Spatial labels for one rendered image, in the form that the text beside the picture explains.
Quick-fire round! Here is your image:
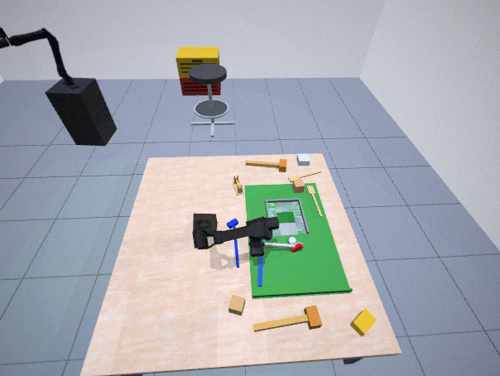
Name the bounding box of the yellow block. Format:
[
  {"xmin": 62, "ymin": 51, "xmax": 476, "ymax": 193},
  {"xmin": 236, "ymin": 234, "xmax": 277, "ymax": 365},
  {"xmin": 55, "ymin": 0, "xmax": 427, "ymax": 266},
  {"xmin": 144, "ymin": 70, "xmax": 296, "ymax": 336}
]
[{"xmin": 351, "ymin": 309, "xmax": 377, "ymax": 337}]

